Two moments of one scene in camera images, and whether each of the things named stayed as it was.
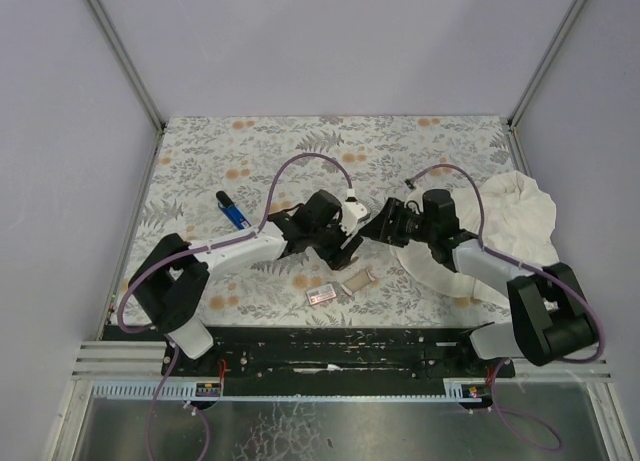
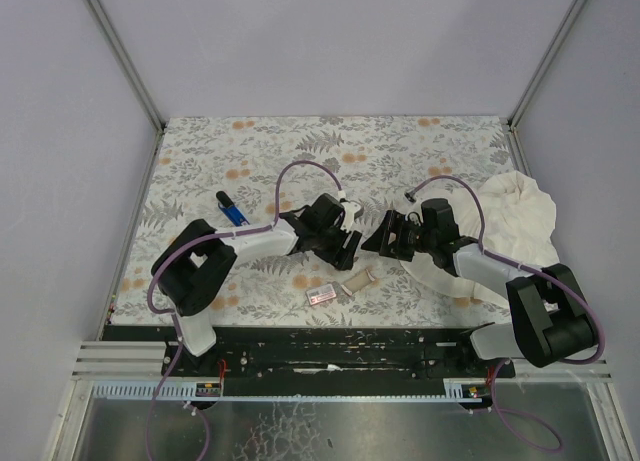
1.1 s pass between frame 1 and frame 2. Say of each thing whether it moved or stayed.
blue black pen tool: stayed
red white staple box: stayed
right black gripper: moved
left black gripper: stayed
